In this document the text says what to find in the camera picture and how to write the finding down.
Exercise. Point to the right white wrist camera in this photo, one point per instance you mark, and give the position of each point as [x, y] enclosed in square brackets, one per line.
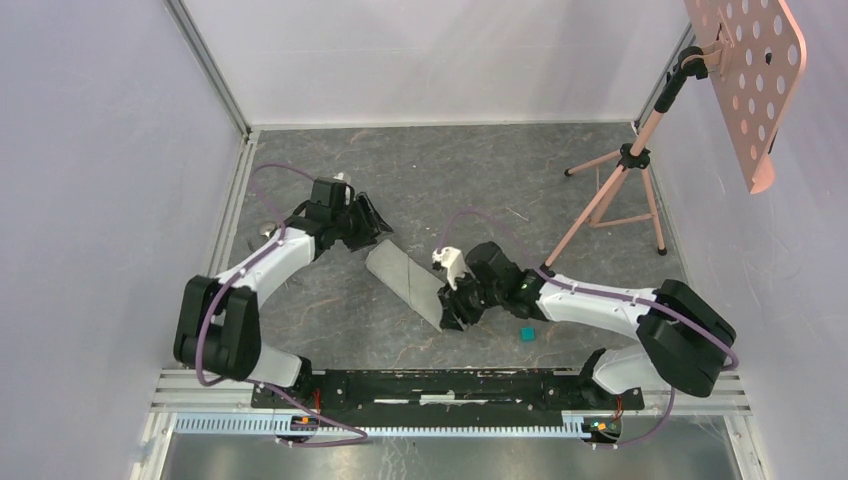
[452, 261]

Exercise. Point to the pink tripod stand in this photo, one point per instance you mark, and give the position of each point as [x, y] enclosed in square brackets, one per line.
[693, 62]

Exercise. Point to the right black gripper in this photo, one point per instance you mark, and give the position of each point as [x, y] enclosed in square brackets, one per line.
[453, 309]

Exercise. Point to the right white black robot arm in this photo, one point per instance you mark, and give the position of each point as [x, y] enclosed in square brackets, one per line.
[680, 341]

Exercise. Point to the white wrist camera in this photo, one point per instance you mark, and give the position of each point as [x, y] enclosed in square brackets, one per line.
[343, 177]
[452, 261]

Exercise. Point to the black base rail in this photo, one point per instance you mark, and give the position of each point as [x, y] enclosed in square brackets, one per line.
[459, 397]

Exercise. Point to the grey cloth napkin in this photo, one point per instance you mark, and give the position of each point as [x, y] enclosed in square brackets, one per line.
[414, 285]

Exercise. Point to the pink perforated tray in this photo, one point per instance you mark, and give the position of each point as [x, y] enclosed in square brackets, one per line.
[756, 54]

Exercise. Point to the silver spoon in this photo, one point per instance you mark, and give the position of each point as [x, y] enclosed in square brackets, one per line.
[267, 229]

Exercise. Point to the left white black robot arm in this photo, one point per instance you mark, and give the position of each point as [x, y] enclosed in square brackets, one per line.
[218, 330]

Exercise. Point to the white toothed cable strip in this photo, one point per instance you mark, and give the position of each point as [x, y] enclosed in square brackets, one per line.
[284, 425]

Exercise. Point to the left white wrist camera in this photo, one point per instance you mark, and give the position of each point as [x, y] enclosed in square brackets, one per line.
[343, 177]

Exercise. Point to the teal cube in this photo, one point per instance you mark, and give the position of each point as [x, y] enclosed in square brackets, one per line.
[527, 334]

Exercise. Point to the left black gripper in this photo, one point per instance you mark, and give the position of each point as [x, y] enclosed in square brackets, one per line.
[369, 230]

